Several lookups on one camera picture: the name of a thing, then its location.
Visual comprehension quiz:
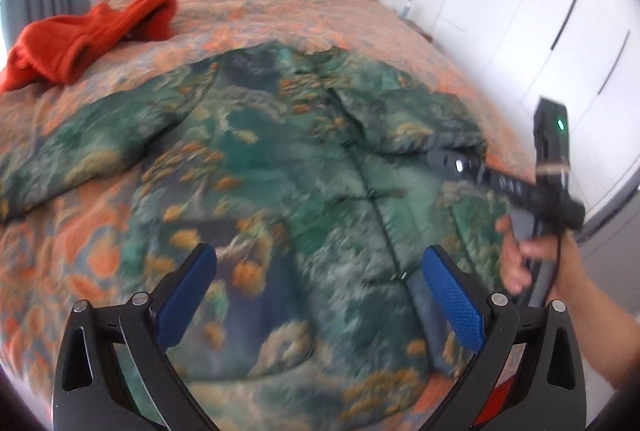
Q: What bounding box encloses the green landscape print jacket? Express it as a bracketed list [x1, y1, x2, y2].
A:
[0, 41, 516, 431]

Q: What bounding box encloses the person's right forearm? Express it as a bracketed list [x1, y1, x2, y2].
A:
[551, 253, 639, 389]

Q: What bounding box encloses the person's right hand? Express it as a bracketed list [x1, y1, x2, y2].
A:
[496, 215, 587, 302]

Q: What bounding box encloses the orange floral bed quilt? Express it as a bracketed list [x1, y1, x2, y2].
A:
[0, 0, 536, 431]

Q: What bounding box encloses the white wardrobe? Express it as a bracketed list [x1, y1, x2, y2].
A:
[434, 0, 639, 215]

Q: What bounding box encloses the plastic water bottle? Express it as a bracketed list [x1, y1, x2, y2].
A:
[399, 0, 412, 19]

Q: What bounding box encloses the red fleece garment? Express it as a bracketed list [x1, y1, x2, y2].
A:
[1, 0, 178, 93]

